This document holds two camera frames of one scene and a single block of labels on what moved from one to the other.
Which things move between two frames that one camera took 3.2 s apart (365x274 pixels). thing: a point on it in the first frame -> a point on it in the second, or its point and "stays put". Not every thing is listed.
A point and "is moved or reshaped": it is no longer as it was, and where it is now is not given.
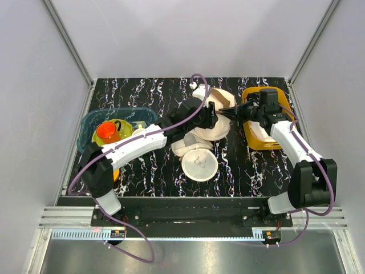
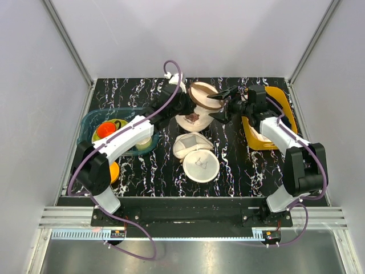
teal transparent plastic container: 90,118 stays put
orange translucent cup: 109,132 stays put
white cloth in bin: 259,132 stays put
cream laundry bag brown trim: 220,99 is moved or reshaped
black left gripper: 211,118 -> 191,105
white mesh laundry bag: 199,162 stays put
